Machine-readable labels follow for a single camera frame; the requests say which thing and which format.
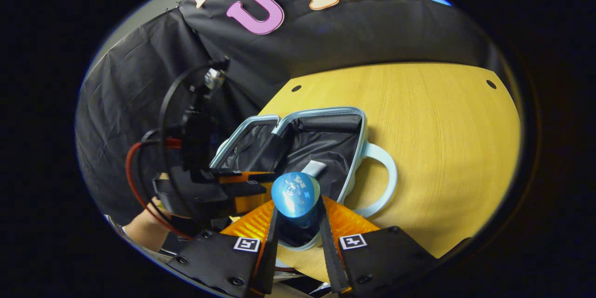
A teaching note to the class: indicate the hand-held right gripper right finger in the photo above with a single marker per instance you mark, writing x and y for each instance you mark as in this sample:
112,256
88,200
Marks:
329,256

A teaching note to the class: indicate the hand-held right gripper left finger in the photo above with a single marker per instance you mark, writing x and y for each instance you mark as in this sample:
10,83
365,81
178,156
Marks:
271,251

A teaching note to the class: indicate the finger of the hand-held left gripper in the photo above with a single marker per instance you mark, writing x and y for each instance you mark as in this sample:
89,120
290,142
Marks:
247,177
251,198

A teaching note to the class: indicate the blue round bottle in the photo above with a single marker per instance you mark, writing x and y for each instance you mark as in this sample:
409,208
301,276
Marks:
293,195

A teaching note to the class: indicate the light blue suitcase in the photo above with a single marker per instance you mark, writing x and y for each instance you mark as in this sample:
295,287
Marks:
326,144

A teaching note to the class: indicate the black backdrop cloth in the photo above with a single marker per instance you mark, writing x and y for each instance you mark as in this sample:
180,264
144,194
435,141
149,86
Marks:
139,79

